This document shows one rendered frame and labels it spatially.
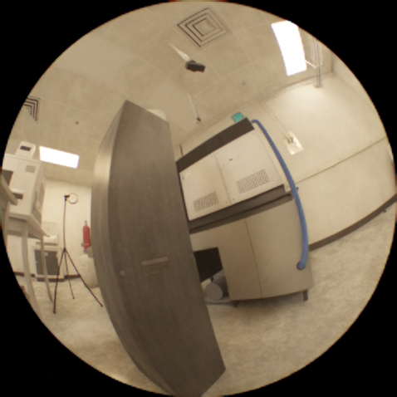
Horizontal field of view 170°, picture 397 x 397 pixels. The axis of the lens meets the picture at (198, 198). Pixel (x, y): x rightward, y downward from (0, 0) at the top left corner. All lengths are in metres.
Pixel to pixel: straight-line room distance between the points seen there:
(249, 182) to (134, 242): 0.81
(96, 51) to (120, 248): 2.30
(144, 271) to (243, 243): 0.67
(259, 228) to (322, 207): 1.44
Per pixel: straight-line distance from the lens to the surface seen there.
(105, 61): 2.32
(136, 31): 2.21
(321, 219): 2.11
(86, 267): 2.83
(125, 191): 0.33
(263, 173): 0.93
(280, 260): 0.85
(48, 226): 4.27
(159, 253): 0.33
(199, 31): 2.20
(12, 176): 1.63
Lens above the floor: 0.61
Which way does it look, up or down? 18 degrees up
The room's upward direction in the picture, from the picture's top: 13 degrees counter-clockwise
